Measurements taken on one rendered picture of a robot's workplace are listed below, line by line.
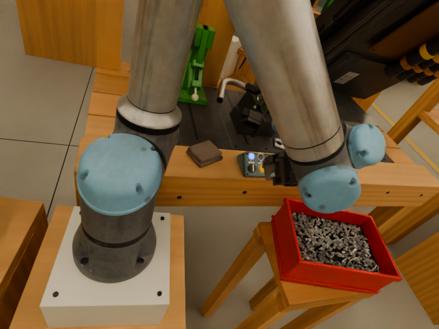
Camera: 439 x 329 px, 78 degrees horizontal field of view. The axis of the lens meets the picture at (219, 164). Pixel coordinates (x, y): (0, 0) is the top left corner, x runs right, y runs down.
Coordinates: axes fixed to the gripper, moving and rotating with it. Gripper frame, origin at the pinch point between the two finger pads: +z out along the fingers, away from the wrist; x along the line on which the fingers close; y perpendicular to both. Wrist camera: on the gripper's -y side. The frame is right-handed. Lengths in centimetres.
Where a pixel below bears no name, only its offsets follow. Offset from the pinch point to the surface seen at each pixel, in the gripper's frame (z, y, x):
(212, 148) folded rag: 13.0, -6.6, -11.9
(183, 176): 9.8, 3.3, -22.1
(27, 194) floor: 119, 3, -88
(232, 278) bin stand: 36, 40, 4
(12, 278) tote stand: 11, 28, -62
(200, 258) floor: 93, 41, 9
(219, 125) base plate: 25.2, -18.8, -4.6
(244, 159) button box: 9.2, -2.8, -2.4
